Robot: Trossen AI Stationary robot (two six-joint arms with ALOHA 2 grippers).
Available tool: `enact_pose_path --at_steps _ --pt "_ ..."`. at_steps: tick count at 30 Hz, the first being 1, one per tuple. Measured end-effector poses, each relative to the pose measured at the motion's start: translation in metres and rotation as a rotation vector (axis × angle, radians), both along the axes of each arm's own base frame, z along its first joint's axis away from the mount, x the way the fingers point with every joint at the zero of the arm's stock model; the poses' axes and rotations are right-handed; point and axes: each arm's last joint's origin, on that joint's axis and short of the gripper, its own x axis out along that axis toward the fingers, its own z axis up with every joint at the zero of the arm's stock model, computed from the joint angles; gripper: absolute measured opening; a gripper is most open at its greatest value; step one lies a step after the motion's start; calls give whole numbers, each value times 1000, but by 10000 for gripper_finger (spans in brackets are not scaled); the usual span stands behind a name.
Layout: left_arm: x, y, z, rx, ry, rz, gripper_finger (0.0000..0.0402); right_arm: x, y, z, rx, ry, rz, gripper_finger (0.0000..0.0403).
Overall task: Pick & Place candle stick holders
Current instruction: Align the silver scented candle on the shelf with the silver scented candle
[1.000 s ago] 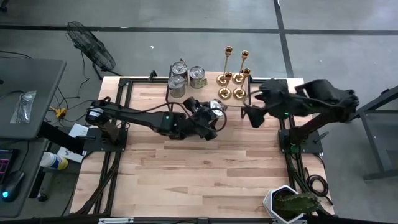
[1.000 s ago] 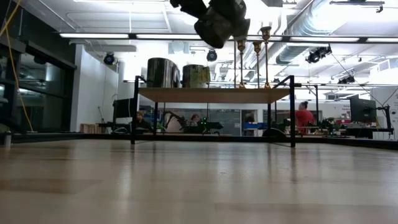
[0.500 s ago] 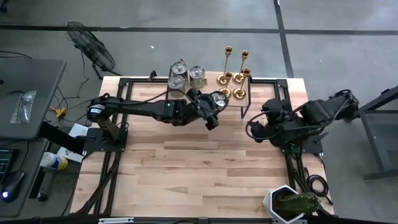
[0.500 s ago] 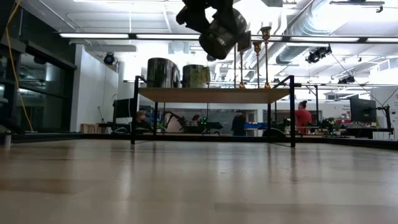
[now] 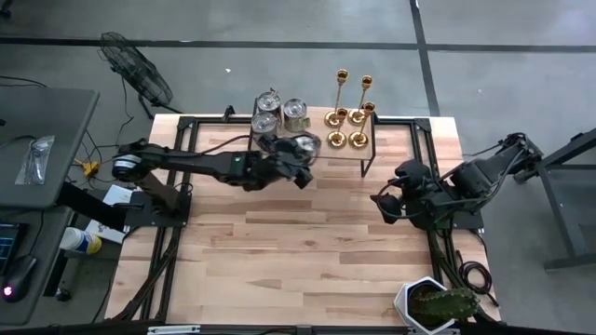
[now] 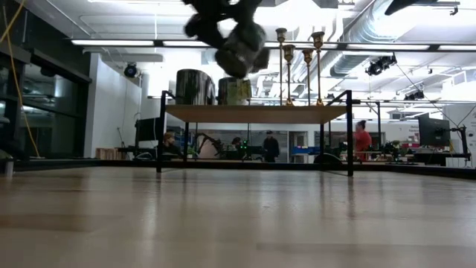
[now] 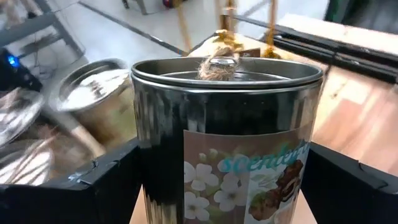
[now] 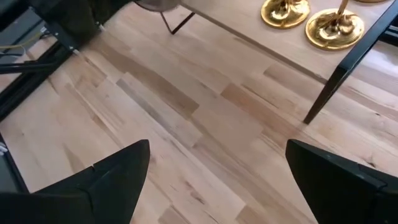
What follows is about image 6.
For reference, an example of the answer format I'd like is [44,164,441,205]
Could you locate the heart label tin can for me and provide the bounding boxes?
[214,21,267,80]

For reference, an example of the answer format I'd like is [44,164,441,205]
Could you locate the short brass candle stick holder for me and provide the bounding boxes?
[301,48,315,106]
[282,43,298,106]

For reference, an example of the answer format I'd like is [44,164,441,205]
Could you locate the black table frame rails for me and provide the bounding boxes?
[14,158,476,179]

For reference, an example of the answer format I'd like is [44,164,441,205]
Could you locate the wooden shelf black metal frame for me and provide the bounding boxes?
[155,89,354,178]

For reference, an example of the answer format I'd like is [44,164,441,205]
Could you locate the blue box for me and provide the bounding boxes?
[289,145,317,156]

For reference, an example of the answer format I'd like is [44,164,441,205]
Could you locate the black monitor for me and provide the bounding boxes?
[416,112,451,148]
[134,117,163,152]

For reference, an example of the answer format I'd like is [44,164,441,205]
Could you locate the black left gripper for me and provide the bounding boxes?
[182,0,271,74]

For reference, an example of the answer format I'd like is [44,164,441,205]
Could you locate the dark striped tin can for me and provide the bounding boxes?
[175,68,216,106]

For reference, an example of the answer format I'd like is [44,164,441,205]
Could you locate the pale label tin can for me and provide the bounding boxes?
[217,76,253,106]

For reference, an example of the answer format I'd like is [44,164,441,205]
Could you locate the person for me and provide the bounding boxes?
[160,130,184,157]
[262,130,281,163]
[230,135,245,153]
[351,119,373,162]

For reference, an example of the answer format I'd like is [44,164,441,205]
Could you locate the black round ceiling camera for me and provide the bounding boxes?
[123,62,139,79]

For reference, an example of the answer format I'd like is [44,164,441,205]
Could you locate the black background robot rig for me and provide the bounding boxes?
[193,128,268,162]

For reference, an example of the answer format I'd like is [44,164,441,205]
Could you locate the wooden blocks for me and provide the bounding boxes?
[95,147,126,161]

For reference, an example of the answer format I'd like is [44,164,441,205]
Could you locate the black ceiling spotlights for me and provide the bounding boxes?
[364,53,398,77]

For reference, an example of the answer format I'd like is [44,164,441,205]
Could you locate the long ceiling light strip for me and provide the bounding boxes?
[70,38,476,52]

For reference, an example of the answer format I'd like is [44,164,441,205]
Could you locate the yellow cable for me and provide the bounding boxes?
[0,0,42,159]

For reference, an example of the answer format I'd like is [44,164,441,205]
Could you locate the tall brass candle stick holder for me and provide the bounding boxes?
[275,27,289,106]
[311,31,327,106]

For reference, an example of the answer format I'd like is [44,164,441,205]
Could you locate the small grey post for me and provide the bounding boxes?
[1,156,16,176]

